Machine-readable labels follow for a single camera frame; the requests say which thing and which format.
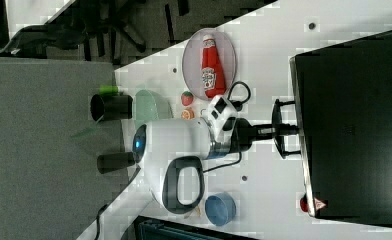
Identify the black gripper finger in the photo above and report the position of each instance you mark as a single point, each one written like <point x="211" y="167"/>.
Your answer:
<point x="284" y="129"/>

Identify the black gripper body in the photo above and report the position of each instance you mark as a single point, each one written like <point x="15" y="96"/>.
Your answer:
<point x="244" y="134"/>

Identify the black toaster oven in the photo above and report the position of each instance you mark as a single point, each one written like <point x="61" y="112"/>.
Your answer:
<point x="343" y="103"/>

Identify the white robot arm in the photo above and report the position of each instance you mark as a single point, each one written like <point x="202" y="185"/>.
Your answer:
<point x="170" y="153"/>

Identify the toy orange slice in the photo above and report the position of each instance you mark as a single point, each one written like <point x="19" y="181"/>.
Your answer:
<point x="187" y="114"/>

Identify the red plush ketchup bottle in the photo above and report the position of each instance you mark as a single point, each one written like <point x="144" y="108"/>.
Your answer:
<point x="212" y="74"/>

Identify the toy strawberry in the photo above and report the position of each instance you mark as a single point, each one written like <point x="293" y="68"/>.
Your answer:
<point x="187" y="98"/>

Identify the blue bowl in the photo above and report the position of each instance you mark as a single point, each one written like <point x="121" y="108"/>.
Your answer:
<point x="220" y="208"/>

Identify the grey round plate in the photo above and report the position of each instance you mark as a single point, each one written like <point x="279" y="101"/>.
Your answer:
<point x="192" y="60"/>

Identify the red toy pepper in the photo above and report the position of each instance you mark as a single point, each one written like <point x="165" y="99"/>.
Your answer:
<point x="303" y="204"/>

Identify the green perforated colander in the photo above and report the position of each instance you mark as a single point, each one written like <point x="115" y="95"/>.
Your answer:
<point x="150" y="105"/>

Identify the dark crate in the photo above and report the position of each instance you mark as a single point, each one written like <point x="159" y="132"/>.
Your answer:
<point x="154" y="229"/>

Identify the black cylinder cup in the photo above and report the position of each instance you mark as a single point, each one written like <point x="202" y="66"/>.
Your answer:
<point x="111" y="107"/>

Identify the green cup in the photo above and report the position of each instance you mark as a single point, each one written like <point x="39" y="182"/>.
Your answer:
<point x="106" y="90"/>

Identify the dark office chair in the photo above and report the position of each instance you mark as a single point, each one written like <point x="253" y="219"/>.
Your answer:
<point x="87" y="19"/>

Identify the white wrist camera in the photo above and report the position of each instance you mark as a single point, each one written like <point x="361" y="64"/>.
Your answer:
<point x="220" y="116"/>

